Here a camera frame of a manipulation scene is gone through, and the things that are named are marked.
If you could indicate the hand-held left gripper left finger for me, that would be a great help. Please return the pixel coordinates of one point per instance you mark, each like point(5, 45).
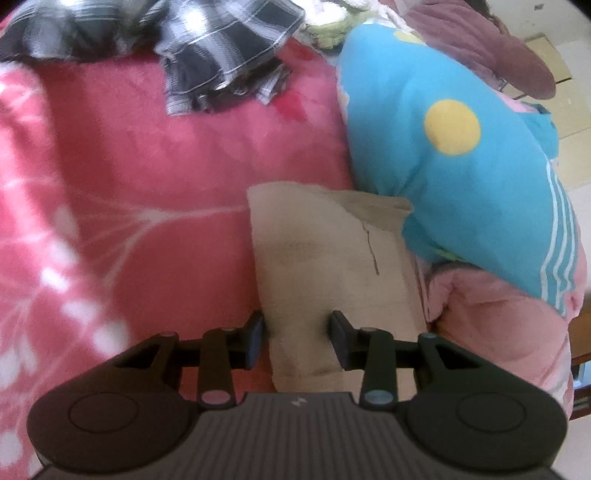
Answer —
point(256, 341)

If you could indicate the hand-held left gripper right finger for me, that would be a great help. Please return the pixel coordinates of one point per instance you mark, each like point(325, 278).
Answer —
point(338, 344)

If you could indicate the beige pants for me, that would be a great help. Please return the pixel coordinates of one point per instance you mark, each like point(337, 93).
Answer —
point(318, 258)

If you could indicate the pink grey floral quilt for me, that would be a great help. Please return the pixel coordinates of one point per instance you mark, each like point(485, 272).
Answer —
point(498, 332)

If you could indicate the pink floral bed sheet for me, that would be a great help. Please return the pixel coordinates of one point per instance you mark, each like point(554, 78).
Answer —
point(161, 184)

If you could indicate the blue pillow with yellow dot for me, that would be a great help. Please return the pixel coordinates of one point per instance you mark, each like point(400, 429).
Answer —
point(438, 184)

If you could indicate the black white plaid shirt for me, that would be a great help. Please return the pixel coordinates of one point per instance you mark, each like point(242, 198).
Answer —
point(207, 46)

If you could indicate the pale green fluffy cloth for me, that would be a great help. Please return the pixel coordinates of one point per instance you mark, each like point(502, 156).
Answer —
point(332, 27)

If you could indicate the pale yellow cabinet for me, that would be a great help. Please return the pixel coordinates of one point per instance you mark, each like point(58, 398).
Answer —
point(570, 115)

